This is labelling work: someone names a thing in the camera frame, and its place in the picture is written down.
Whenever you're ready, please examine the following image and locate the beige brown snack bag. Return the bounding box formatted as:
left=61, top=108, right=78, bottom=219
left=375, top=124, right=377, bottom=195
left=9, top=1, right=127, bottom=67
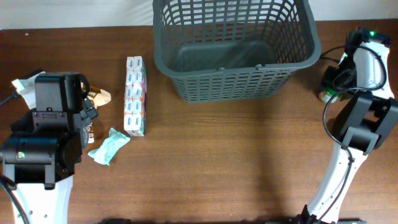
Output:
left=81, top=86, right=111, bottom=148

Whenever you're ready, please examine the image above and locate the green lid glass jar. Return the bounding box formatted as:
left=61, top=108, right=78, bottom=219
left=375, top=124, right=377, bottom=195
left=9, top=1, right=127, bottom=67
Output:
left=318, top=88, right=336, bottom=103

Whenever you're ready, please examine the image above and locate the grey plastic shopping basket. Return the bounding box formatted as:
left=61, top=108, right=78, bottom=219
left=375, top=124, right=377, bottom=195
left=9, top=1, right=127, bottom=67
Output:
left=152, top=0, right=322, bottom=103

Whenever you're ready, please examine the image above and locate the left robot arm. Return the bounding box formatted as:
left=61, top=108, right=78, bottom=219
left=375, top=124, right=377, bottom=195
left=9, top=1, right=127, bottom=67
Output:
left=1, top=72, right=98, bottom=223

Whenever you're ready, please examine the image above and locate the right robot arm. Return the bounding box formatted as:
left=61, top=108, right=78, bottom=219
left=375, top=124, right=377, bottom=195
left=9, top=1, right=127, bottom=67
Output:
left=294, top=27, right=397, bottom=223

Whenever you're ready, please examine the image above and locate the tissue pack multipack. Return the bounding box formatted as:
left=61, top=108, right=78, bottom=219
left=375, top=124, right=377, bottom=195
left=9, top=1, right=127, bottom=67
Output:
left=124, top=56, right=147, bottom=136

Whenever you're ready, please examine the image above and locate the mint green wrapped packet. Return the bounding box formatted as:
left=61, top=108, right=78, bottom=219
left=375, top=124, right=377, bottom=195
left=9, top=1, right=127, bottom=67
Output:
left=88, top=128, right=131, bottom=166

